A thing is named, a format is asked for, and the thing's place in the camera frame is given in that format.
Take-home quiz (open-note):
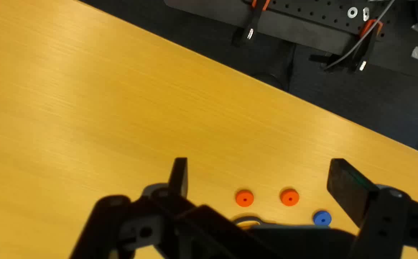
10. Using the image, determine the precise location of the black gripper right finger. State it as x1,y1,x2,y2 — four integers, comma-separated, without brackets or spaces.
326,156,418,259

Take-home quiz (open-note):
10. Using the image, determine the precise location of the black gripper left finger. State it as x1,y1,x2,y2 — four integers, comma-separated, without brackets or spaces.
69,156,201,259

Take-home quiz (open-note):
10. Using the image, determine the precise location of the orange disc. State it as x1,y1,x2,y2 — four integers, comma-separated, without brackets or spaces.
279,186,300,207
234,188,256,208

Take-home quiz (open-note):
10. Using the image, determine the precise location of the black orange clamp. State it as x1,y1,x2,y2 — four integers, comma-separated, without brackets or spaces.
231,0,273,47
341,18,385,73

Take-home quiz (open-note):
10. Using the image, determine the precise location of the thin grey cable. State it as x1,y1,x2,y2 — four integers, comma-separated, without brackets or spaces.
326,0,398,70

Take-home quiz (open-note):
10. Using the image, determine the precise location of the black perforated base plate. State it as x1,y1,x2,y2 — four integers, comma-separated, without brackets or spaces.
164,0,397,54

